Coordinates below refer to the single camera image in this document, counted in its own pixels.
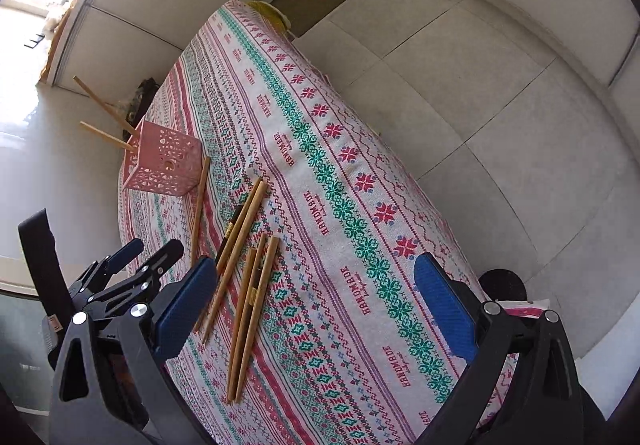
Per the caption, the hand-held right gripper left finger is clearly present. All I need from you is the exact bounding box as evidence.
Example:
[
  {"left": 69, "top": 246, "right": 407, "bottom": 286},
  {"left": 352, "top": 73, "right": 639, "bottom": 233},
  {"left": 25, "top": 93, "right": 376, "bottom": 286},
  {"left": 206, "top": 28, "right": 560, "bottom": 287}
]
[{"left": 47, "top": 256, "right": 221, "bottom": 445}]

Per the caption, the yellow object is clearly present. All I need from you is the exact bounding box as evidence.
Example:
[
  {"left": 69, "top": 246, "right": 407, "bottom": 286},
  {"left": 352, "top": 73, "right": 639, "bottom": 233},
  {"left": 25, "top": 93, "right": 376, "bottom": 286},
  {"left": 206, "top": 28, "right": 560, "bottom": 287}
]
[{"left": 247, "top": 0, "right": 293, "bottom": 38}]

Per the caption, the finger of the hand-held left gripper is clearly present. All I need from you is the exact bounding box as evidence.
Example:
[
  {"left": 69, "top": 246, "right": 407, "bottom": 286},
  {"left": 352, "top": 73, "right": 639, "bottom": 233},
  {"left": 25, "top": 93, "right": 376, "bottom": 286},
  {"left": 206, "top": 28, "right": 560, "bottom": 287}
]
[
  {"left": 85, "top": 239, "right": 185, "bottom": 321},
  {"left": 67, "top": 238, "right": 145, "bottom": 298}
]

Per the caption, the dark banded chopstick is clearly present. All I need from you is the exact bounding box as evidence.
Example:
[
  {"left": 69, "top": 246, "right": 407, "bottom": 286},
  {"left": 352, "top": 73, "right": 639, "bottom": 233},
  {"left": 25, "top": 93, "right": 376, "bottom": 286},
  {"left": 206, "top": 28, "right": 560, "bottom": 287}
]
[
  {"left": 245, "top": 232, "right": 269, "bottom": 326},
  {"left": 215, "top": 205, "right": 245, "bottom": 266}
]

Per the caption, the pink perforated utensil holder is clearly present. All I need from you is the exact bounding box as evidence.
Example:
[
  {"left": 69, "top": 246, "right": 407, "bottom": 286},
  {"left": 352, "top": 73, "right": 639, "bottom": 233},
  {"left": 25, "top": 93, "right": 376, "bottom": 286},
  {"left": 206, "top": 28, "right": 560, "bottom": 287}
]
[{"left": 121, "top": 119, "right": 202, "bottom": 198}]

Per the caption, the pink and white cloth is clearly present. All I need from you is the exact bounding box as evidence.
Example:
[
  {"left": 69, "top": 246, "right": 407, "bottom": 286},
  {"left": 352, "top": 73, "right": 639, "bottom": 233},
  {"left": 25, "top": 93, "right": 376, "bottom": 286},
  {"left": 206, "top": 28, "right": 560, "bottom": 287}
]
[{"left": 500, "top": 299, "right": 551, "bottom": 321}]

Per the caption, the black round stool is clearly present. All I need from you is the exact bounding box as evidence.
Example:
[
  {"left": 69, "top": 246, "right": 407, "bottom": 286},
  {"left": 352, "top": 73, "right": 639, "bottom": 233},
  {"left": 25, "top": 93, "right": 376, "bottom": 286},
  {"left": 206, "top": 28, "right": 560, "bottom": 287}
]
[{"left": 477, "top": 269, "right": 530, "bottom": 303}]

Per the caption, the patterned woven tablecloth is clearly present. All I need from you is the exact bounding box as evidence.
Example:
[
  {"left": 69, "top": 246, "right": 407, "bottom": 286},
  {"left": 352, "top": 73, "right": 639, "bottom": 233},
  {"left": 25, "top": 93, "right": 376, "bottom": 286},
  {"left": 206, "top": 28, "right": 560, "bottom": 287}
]
[{"left": 116, "top": 0, "right": 521, "bottom": 445}]

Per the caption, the dark object behind table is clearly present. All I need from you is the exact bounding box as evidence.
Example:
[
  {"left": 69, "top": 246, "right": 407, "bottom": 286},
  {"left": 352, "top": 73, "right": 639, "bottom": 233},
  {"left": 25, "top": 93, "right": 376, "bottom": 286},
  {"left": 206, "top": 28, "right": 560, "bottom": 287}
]
[{"left": 127, "top": 77, "right": 161, "bottom": 126}]

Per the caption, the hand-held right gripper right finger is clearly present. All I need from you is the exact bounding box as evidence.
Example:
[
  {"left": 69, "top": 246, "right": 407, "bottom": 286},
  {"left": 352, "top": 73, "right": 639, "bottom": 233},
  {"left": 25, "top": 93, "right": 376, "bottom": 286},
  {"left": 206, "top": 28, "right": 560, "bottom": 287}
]
[{"left": 414, "top": 252, "right": 608, "bottom": 445}]

